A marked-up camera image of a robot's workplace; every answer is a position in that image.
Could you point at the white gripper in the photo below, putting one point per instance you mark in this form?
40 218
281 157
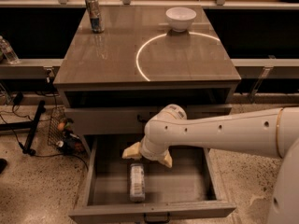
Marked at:
151 154

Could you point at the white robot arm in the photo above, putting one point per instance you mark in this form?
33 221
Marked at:
270 133

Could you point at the black stand leg left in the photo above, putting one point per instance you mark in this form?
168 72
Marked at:
31 126

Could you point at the closed grey top drawer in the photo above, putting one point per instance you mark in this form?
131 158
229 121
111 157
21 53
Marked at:
120 120

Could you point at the grey drawer cabinet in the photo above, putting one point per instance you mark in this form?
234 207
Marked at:
140 61

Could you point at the open grey middle drawer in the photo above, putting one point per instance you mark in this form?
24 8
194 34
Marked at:
187 190

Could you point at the clear plastic water bottle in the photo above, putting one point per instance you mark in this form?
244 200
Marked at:
137 183

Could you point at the white ceramic bowl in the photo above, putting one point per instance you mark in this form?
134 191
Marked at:
180 18

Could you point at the silver blue drink can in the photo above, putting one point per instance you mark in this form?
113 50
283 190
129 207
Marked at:
95 16

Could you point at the clear bottle on ledge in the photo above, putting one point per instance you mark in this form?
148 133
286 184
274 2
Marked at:
8 51

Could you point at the wire basket with items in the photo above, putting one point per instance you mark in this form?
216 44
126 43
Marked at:
61 135

